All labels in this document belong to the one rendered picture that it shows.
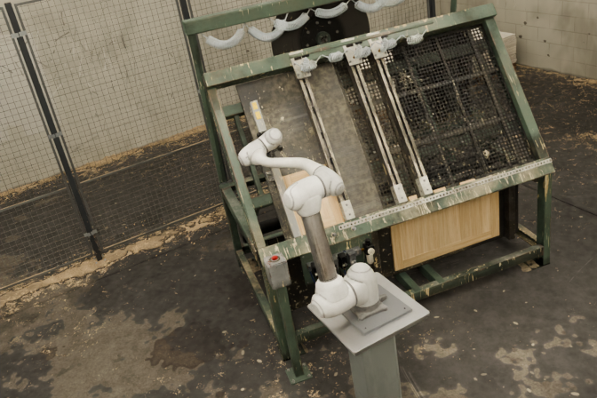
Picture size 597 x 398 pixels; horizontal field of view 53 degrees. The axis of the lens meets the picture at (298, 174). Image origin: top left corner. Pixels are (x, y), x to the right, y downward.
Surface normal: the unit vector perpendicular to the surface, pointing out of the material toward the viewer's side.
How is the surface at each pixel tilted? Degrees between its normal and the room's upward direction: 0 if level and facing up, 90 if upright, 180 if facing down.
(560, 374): 0
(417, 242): 90
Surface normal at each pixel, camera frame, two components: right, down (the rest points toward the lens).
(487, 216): 0.32, 0.36
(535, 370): -0.16, -0.89
